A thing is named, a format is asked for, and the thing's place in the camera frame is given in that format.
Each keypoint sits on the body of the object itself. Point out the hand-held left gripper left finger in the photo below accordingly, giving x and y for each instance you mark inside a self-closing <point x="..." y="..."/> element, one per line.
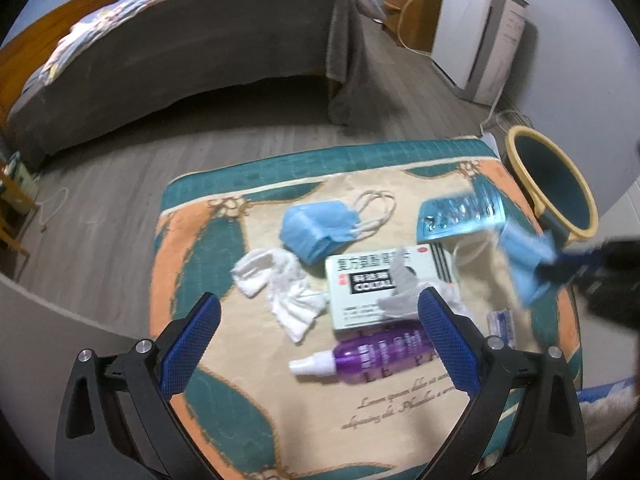
<point x="190" y="345"/>

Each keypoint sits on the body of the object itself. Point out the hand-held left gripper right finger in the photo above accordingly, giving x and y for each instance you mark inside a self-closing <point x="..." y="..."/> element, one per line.
<point x="450" y="345"/>

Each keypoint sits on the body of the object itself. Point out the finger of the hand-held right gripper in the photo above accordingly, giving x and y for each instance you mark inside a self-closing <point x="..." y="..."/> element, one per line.
<point x="570" y="265"/>

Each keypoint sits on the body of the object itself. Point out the blue face mask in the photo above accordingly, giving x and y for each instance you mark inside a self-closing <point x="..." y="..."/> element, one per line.
<point x="315" y="230"/>
<point x="525" y="260"/>

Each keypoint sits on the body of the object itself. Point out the clear plastic wrap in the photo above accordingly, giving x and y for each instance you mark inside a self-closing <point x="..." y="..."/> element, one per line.
<point x="452" y="297"/>

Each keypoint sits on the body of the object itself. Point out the small white blue packet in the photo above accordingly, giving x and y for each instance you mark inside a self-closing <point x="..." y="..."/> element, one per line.
<point x="502" y="327"/>

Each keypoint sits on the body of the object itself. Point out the purple spray bottle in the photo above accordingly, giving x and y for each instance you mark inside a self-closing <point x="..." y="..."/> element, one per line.
<point x="375" y="355"/>

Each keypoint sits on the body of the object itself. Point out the teal bucket with yellow rim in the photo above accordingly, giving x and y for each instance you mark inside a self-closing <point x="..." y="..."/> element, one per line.
<point x="555" y="185"/>

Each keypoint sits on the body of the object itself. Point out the white green medicine box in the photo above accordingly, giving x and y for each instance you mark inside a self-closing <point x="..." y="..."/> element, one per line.
<point x="360" y="300"/>

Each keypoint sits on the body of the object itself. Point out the white tissue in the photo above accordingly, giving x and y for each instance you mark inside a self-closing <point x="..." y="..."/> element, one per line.
<point x="285" y="290"/>

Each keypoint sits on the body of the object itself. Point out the blue pill blister pack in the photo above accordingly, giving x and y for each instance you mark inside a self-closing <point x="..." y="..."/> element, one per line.
<point x="460" y="212"/>

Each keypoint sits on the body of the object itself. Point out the patterned teal orange mat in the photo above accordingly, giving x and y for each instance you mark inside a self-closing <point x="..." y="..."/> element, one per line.
<point x="260" y="410"/>

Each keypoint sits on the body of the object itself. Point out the grey fluffy blanket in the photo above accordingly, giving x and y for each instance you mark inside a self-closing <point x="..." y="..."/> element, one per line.
<point x="615" y="422"/>

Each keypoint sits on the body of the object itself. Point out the white air purifier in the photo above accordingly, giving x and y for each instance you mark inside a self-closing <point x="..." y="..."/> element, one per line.
<point x="465" y="35"/>

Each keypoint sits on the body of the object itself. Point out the wooden cabinet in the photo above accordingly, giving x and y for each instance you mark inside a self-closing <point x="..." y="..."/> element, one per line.
<point x="420" y="15"/>

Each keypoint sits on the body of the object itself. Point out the bed with grey cover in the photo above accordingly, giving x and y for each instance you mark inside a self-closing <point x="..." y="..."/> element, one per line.
<point x="200" y="50"/>

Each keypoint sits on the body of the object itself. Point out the blue printed quilt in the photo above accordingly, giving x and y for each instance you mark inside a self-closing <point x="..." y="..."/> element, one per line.
<point x="100" y="20"/>

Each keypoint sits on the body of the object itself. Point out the wooden bed headboard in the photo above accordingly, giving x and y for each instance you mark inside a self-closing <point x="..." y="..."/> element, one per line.
<point x="40" y="35"/>

